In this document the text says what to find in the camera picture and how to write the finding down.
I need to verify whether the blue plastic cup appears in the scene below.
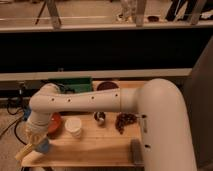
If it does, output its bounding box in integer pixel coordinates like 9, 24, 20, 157
35, 138, 50, 154

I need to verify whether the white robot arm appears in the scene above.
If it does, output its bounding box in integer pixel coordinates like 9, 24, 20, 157
27, 79, 197, 171

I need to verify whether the purple bowl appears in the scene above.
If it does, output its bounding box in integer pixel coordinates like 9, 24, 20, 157
97, 81, 118, 91

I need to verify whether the white plastic cup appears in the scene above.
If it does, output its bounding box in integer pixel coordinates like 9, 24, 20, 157
65, 117, 82, 137

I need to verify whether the black cable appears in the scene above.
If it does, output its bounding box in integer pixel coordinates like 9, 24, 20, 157
0, 87, 29, 147

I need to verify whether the peeled yellow banana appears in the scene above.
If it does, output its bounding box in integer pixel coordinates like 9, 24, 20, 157
15, 143, 36, 161

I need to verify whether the grey rectangular block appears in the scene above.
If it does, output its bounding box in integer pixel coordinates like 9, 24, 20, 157
130, 139, 143, 166

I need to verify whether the red-orange bowl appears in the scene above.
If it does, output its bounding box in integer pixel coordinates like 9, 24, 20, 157
48, 113, 62, 134

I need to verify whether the green plastic tray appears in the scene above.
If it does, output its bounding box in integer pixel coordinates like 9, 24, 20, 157
47, 77, 93, 93

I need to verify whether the small metal cup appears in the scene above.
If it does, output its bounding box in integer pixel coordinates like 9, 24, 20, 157
94, 112, 106, 126

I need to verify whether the bunch of dark grapes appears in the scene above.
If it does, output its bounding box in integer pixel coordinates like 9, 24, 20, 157
115, 113, 137, 134

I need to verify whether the blue box on floor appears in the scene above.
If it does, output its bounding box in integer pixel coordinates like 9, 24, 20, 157
23, 105, 31, 121

